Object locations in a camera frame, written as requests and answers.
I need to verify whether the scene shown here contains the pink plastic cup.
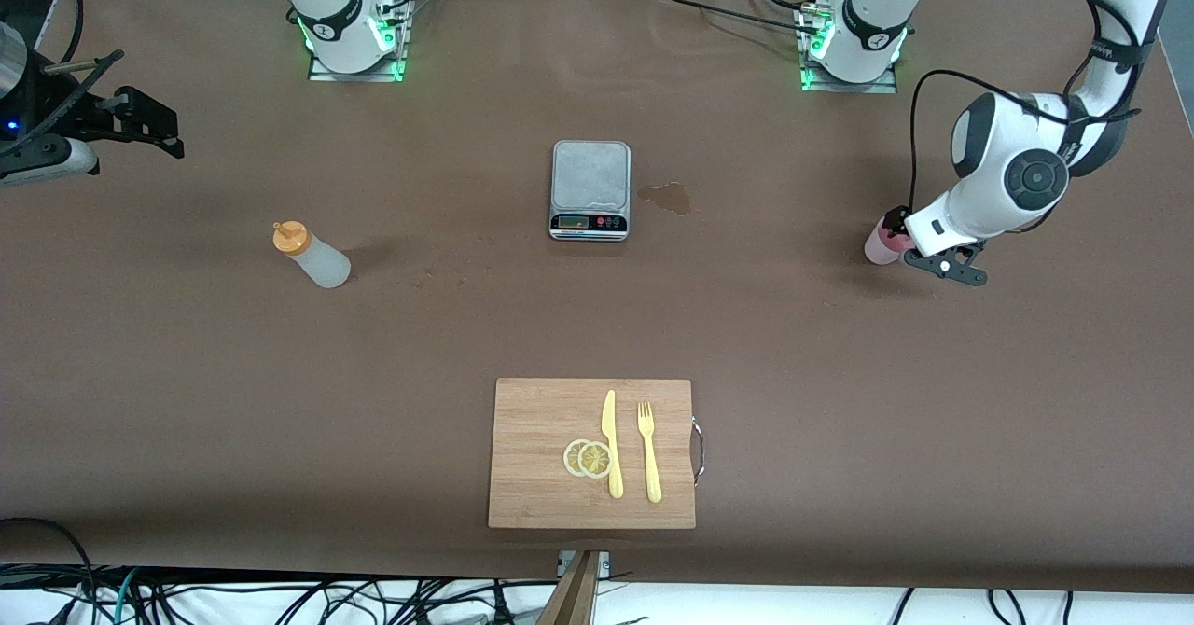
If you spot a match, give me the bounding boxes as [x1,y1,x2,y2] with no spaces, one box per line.
[864,216,917,265]

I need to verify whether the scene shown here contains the clear sauce bottle orange cap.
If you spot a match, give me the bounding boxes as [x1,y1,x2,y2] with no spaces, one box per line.
[272,220,353,289]

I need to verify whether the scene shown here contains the silver digital kitchen scale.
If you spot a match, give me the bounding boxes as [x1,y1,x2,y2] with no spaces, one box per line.
[548,140,632,242]

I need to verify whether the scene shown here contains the yellow plastic fork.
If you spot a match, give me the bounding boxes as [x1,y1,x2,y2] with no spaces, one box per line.
[637,401,663,504]

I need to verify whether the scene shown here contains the yellow plastic knife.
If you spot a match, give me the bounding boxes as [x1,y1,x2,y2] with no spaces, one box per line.
[602,390,624,500]

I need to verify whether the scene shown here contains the wooden cutting board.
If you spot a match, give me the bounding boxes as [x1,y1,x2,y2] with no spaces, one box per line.
[488,378,706,530]

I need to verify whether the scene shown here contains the wooden beam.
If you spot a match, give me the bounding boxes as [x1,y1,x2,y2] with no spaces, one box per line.
[538,550,603,625]

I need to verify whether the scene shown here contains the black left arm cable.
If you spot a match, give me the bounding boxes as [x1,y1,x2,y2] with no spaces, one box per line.
[909,0,1167,217]

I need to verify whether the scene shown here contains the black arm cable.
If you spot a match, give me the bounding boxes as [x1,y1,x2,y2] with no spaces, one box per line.
[909,0,1167,217]
[33,0,87,66]

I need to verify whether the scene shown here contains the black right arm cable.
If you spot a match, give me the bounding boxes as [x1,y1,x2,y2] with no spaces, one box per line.
[33,0,87,66]

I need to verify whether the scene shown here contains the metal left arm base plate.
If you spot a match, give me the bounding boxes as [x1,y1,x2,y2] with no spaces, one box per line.
[798,0,898,94]

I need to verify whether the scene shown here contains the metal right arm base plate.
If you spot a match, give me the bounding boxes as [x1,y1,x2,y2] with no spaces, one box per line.
[308,0,411,83]

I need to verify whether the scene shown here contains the black cable across table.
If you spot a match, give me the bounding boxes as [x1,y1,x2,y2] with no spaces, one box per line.
[644,0,826,38]

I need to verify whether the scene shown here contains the black looped floor cable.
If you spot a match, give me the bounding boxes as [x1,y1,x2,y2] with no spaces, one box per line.
[0,518,99,625]

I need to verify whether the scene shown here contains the teal floor cable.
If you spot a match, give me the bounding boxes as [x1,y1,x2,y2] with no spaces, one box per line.
[110,567,146,625]

